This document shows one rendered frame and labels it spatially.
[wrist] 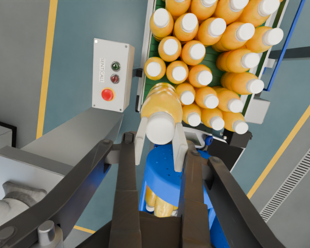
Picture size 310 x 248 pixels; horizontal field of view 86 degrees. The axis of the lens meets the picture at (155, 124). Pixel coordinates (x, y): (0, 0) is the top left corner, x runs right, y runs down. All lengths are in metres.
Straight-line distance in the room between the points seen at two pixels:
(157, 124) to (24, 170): 0.71
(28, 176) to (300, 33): 2.09
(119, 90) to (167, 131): 0.33
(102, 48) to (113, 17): 1.18
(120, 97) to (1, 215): 0.58
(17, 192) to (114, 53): 0.68
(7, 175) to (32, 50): 1.33
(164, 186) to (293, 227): 2.60
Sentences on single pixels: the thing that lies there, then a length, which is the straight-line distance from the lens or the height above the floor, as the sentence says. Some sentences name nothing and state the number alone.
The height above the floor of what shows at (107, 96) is 1.11.
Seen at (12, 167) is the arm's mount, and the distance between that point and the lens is 0.89.
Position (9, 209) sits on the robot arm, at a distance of 0.85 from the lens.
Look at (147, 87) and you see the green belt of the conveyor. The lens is 0.71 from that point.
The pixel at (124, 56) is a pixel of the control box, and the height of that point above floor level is 1.10.
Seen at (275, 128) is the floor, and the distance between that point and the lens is 2.05.
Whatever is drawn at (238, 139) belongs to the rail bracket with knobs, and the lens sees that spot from 0.72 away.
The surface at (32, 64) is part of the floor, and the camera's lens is 2.02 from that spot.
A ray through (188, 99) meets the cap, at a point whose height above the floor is 1.11.
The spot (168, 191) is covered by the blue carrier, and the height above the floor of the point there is 1.22.
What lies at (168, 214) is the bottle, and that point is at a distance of 0.67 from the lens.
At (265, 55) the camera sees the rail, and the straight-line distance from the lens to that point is 0.71.
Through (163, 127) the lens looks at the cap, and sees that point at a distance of 0.21.
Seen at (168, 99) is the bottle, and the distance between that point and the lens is 0.26.
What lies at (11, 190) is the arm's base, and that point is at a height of 1.09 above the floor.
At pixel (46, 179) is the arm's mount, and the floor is 1.07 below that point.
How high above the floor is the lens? 1.60
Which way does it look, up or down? 70 degrees down
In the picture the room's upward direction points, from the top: 172 degrees counter-clockwise
